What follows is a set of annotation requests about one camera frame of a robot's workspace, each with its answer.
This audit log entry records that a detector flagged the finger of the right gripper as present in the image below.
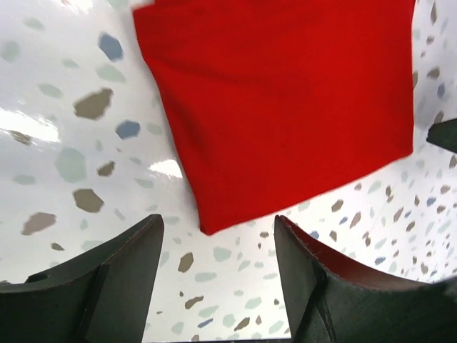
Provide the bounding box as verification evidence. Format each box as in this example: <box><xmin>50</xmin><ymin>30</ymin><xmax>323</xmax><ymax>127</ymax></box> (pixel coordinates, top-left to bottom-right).
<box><xmin>426</xmin><ymin>119</ymin><xmax>457</xmax><ymax>154</ymax></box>

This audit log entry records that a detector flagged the red t shirt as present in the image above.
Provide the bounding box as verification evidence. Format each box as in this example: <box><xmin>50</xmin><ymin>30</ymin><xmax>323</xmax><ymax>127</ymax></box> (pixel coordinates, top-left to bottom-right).
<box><xmin>133</xmin><ymin>0</ymin><xmax>415</xmax><ymax>235</ymax></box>

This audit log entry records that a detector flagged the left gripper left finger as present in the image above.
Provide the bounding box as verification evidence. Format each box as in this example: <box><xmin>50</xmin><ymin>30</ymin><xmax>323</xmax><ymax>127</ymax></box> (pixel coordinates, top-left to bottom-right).
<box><xmin>1</xmin><ymin>214</ymin><xmax>164</xmax><ymax>342</ymax></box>

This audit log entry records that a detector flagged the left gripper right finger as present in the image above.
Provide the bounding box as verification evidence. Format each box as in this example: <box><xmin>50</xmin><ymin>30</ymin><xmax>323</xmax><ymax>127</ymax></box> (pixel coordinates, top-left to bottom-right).
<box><xmin>274</xmin><ymin>216</ymin><xmax>456</xmax><ymax>342</ymax></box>

